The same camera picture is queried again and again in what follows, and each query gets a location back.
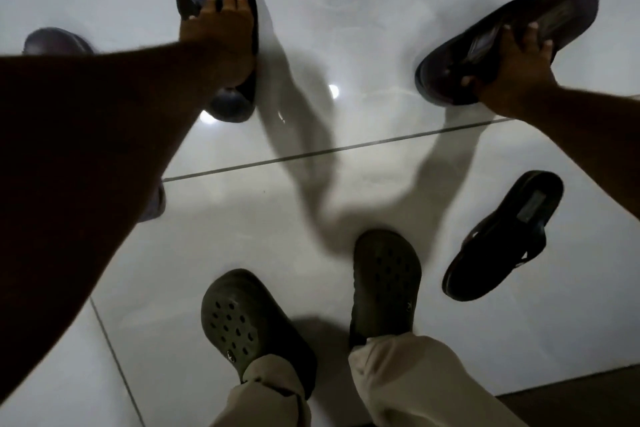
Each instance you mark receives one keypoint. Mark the person's left forearm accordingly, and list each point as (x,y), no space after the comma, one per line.
(75,181)

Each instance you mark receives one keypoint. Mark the person's right thumb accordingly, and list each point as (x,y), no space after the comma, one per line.
(471,83)

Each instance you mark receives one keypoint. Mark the purple slipper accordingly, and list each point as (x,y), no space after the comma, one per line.
(154,204)
(55,41)

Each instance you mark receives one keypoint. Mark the person's left hand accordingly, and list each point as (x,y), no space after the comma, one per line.
(225,41)

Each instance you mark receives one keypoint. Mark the person's green clog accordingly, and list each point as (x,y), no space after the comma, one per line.
(240,316)
(385,281)

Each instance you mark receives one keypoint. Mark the person's right forearm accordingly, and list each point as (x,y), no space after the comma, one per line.
(595,136)

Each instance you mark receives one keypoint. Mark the beige trousers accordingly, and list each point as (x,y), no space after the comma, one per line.
(415,381)

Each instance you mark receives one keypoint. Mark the person's right green clog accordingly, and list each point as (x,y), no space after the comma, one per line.
(385,281)

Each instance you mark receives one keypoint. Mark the person's right hand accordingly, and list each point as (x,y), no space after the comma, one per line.
(520,76)

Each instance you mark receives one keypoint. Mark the person's left fingers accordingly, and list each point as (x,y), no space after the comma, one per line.
(227,4)

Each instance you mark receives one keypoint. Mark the person's left green clog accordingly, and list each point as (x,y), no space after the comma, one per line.
(240,316)

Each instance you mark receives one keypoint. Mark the black flip-flop sandal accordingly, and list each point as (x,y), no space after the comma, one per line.
(460,61)
(500,241)

